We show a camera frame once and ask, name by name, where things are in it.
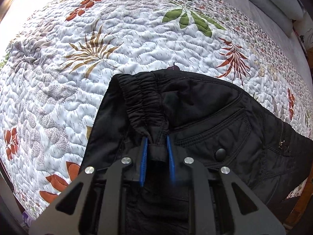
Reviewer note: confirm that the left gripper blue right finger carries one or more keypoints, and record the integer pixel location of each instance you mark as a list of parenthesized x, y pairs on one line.
[(172, 160)]

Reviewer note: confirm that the black pants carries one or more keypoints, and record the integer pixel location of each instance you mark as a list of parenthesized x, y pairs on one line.
[(212, 120)]

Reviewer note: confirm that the grey blue pillow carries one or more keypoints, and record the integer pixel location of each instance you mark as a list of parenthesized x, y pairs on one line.
[(269, 0)]

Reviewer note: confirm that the floral quilted bedspread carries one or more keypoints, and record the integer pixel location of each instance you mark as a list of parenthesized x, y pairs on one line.
[(56, 69)]

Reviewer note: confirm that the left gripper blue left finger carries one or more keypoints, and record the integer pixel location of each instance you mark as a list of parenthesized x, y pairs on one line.
[(142, 171)]

